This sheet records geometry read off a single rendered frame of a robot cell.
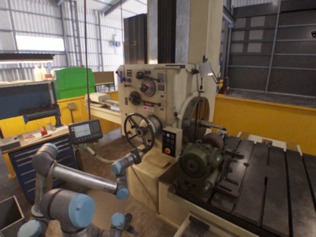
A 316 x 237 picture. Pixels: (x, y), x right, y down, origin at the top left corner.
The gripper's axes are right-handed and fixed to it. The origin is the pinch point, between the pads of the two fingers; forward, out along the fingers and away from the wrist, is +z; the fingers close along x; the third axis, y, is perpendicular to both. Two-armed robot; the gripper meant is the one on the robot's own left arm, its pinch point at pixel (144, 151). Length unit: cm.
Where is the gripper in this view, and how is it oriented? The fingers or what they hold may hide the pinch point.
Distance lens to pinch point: 143.9
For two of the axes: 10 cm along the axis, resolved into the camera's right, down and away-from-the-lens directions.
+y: 7.4, -1.8, -6.5
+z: 6.1, -2.5, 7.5
